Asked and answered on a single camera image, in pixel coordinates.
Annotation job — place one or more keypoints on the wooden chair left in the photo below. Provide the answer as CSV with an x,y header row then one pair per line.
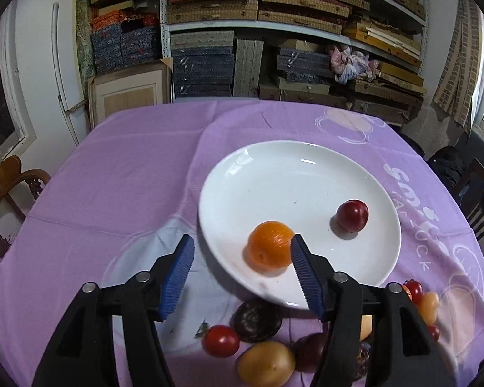
x,y
11,175

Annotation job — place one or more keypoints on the small dark red plum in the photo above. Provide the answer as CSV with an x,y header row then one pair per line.
x,y
352,215

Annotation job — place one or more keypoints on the large orange mandarin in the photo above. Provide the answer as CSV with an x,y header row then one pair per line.
x,y
268,246

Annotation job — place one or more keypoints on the pale yellow round fruit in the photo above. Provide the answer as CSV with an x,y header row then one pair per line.
x,y
266,364

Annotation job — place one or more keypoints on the grey upright patterned box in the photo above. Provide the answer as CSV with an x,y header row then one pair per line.
x,y
248,59

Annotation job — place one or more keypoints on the large dark red plum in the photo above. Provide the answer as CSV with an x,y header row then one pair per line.
x,y
308,352

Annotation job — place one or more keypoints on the framed picture in cardboard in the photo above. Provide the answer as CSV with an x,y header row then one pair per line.
x,y
141,85

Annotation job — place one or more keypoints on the red tomato with stem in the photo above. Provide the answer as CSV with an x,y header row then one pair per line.
x,y
218,340

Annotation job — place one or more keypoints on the small mandarin with stem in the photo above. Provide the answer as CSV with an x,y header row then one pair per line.
x,y
408,292

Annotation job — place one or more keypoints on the red cherry tomato behind mandarin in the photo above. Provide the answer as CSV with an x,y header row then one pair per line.
x,y
416,290

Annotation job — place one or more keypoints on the white oval plate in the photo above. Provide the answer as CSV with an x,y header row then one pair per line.
x,y
300,185

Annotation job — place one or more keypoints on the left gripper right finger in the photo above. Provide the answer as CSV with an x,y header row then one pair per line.
x,y
403,351

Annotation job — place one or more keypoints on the elongated orange-yellow tomato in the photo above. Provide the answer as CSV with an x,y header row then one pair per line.
x,y
428,307

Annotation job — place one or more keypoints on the dark wooden chair right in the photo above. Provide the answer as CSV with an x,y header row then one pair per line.
x,y
469,194

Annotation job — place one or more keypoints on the dark purple passion fruit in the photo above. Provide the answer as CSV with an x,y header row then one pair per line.
x,y
257,320

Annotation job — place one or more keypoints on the pink crumpled cloth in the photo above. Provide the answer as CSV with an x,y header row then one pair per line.
x,y
348,64

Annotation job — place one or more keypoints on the metal storage shelf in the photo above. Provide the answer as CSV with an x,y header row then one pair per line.
x,y
201,38

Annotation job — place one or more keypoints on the beige round pear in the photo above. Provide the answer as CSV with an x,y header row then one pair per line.
x,y
366,326

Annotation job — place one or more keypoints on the small red cherry tomato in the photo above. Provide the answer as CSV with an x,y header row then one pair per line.
x,y
434,331

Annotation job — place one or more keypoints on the purple printed tablecloth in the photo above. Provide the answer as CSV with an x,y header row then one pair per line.
x,y
131,189

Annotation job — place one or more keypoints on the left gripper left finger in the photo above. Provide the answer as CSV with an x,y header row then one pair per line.
x,y
81,351

